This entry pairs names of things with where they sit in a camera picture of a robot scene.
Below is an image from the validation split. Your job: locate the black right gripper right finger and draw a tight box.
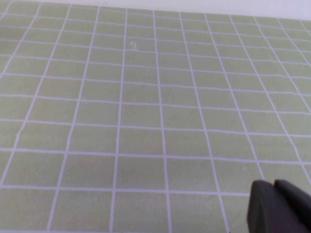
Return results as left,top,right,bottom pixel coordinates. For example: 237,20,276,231
273,179,311,233

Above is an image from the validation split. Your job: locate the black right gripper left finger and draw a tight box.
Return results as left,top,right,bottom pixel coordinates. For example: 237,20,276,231
246,180,282,233

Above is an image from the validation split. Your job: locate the green grid cutting mat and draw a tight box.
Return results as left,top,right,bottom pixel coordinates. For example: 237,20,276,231
0,2,311,233

